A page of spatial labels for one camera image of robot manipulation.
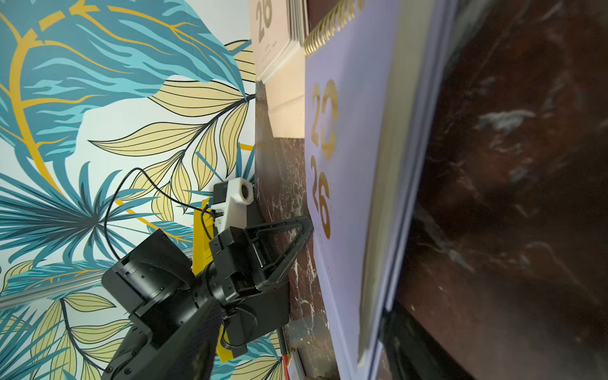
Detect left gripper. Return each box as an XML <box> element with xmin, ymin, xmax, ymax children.
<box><xmin>208</xmin><ymin>216</ymin><xmax>314</xmax><ymax>358</ymax></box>

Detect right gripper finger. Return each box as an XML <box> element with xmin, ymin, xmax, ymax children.
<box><xmin>379</xmin><ymin>303</ymin><xmax>473</xmax><ymax>379</ymax></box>

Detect purple calendar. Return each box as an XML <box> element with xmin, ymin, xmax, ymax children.
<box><xmin>304</xmin><ymin>1</ymin><xmax>457</xmax><ymax>379</ymax></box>

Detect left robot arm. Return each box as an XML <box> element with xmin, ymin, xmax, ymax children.
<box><xmin>101</xmin><ymin>216</ymin><xmax>314</xmax><ymax>379</ymax></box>

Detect pink calendar at back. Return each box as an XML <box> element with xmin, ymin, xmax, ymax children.
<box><xmin>250</xmin><ymin>0</ymin><xmax>309</xmax><ymax>139</ymax></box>

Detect red handled tool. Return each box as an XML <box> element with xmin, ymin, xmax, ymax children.
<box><xmin>282</xmin><ymin>355</ymin><xmax>290</xmax><ymax>380</ymax></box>

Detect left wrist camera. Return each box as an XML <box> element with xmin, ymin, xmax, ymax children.
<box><xmin>211</xmin><ymin>178</ymin><xmax>254</xmax><ymax>234</ymax></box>

